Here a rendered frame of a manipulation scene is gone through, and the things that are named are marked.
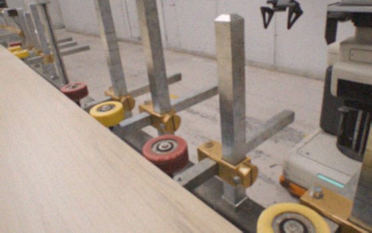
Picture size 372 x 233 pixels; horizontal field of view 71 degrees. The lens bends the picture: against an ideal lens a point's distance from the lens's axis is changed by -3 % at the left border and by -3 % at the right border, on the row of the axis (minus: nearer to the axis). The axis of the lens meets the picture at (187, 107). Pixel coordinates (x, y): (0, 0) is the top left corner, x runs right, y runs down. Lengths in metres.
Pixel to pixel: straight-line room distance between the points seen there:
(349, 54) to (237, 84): 0.85
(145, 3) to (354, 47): 0.88
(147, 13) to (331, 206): 0.51
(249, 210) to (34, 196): 0.42
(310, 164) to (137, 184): 1.19
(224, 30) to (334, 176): 1.14
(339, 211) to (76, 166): 0.43
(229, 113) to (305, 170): 1.06
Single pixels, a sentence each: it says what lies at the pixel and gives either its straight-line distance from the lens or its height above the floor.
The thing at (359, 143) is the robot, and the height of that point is 0.33.
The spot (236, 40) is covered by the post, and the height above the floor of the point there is 1.07.
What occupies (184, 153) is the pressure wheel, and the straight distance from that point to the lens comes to 0.47.
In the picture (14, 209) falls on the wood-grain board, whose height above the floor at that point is 0.90.
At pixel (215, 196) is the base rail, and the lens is 0.67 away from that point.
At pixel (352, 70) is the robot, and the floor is 0.79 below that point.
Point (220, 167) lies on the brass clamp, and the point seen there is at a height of 0.81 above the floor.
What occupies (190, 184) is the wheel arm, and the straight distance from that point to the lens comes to 0.55.
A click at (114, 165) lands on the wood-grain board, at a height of 0.90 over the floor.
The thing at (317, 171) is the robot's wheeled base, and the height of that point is 0.26.
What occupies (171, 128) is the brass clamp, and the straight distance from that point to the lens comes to 0.70.
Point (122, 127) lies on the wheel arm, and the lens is 0.70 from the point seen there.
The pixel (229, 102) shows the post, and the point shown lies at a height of 0.96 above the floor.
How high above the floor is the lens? 1.17
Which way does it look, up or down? 25 degrees down
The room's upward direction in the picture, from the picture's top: 6 degrees counter-clockwise
